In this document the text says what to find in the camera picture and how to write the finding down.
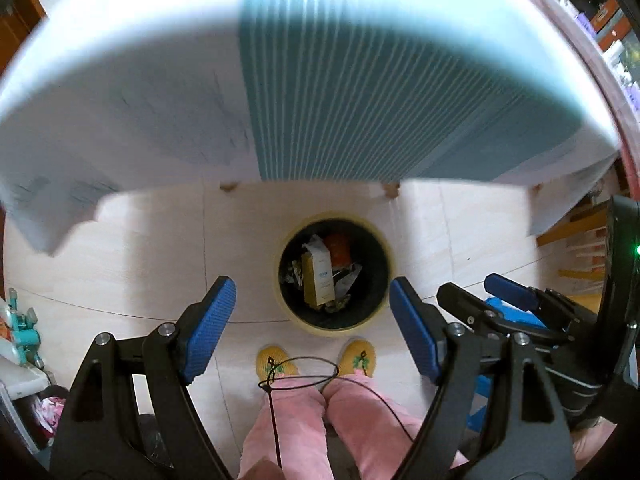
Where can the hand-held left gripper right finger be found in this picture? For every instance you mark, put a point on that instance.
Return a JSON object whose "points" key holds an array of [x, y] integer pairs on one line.
{"points": [[415, 332]]}

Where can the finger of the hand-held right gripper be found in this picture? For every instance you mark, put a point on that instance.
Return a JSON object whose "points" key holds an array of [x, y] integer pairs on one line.
{"points": [[465, 305], [510, 290]]}

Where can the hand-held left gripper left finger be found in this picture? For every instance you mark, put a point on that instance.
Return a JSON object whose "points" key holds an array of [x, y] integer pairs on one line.
{"points": [[210, 330]]}

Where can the black waste bin yellow rim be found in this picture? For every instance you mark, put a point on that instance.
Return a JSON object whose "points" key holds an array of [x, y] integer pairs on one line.
{"points": [[374, 260]]}

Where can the white wrapper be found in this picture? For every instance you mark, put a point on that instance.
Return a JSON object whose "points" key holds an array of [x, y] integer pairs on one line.
{"points": [[350, 280]]}

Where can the red orange snack packet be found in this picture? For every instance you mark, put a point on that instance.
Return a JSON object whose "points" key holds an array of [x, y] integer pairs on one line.
{"points": [[339, 250]]}

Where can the yellow and white cardboard box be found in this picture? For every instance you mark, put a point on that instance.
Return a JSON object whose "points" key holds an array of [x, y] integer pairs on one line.
{"points": [[318, 270]]}

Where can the yellow slipper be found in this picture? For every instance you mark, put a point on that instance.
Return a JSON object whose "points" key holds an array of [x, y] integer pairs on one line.
{"points": [[357, 357], [277, 362]]}

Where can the pink fleece pants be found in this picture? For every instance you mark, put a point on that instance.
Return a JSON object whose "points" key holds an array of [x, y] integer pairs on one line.
{"points": [[295, 425]]}

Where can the teal plastic toy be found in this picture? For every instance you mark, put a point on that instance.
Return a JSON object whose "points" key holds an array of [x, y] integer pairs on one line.
{"points": [[20, 330]]}

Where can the leaf-print tablecloth with teal stripe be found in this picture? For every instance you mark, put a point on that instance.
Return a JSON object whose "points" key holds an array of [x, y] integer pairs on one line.
{"points": [[325, 85]]}

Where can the brown wooden door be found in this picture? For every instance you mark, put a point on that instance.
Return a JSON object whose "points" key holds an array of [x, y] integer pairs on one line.
{"points": [[20, 15]]}

